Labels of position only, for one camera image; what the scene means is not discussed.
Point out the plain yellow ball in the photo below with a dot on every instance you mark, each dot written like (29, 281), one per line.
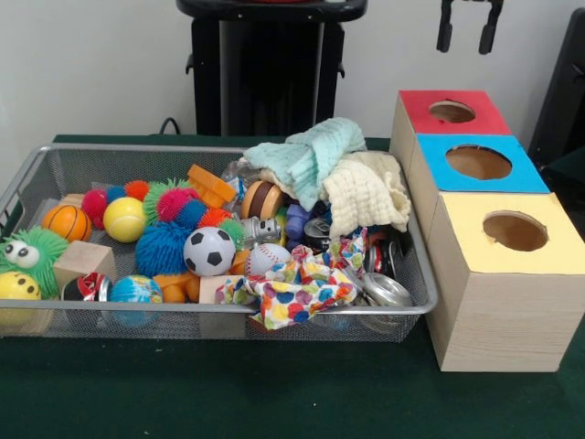
(124, 219)

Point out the green googly-eyed puffer ball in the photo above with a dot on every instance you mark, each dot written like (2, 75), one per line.
(27, 256)

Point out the dark green table cloth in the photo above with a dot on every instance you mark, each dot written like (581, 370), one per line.
(228, 388)

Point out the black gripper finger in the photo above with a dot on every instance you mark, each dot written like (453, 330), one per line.
(444, 32)
(489, 32)

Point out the large blue spiky ball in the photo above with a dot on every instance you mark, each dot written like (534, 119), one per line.
(160, 251)

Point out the multicolour spiky caterpillar toy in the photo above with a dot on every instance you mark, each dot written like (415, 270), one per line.
(178, 203)

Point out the white baseball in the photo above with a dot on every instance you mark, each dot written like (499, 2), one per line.
(267, 258)

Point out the cream waffle cloth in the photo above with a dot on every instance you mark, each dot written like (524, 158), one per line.
(365, 192)

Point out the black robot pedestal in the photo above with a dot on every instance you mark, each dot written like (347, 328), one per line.
(274, 91)

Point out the light blue waffle cloth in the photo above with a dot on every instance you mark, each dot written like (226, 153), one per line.
(315, 160)

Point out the orange basketball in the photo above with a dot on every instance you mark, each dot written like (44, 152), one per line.
(67, 223)

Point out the clear mesh bin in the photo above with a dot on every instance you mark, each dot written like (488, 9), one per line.
(365, 327)

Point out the black and white soccer ball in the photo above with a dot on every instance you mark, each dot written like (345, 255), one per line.
(210, 251)

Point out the orange plastic tray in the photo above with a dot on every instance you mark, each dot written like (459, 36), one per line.
(212, 187)

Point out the black furniture frame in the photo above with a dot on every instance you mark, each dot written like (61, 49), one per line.
(562, 91)

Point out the wooden box with three holes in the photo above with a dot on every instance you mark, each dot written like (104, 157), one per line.
(503, 320)

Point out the colourful spotted cloth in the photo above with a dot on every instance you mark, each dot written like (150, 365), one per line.
(292, 297)

